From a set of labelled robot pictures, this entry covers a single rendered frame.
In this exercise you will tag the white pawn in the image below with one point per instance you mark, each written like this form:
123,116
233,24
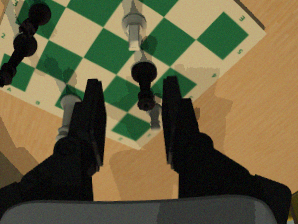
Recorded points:
154,115

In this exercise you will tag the green and white chessboard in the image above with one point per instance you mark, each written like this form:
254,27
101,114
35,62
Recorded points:
196,40

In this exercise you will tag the white chess king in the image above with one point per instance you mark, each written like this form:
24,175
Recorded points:
67,103

